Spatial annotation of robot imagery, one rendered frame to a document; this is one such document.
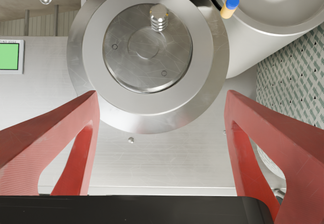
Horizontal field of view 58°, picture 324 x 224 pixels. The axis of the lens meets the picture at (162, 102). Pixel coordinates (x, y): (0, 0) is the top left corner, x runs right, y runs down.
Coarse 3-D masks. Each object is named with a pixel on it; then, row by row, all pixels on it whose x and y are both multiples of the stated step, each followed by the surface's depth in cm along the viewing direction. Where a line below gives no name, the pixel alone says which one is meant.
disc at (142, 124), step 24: (96, 0) 27; (192, 0) 27; (72, 24) 27; (216, 24) 27; (72, 48) 26; (216, 48) 26; (72, 72) 26; (216, 72) 26; (216, 96) 26; (120, 120) 26; (144, 120) 26; (168, 120) 26; (192, 120) 26
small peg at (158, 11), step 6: (156, 6) 22; (162, 6) 22; (150, 12) 22; (156, 12) 22; (162, 12) 22; (150, 18) 23; (156, 18) 22; (162, 18) 22; (156, 24) 23; (162, 24) 23; (156, 30) 24; (162, 30) 24
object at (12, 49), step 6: (0, 48) 58; (6, 48) 58; (12, 48) 58; (0, 54) 58; (6, 54) 58; (12, 54) 58; (0, 60) 58; (6, 60) 58; (12, 60) 58; (0, 66) 58; (6, 66) 58; (12, 66) 58
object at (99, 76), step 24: (120, 0) 26; (144, 0) 26; (168, 0) 26; (96, 24) 25; (192, 24) 26; (96, 48) 25; (192, 48) 25; (96, 72) 25; (192, 72) 25; (120, 96) 25; (144, 96) 25; (168, 96) 25; (192, 96) 25
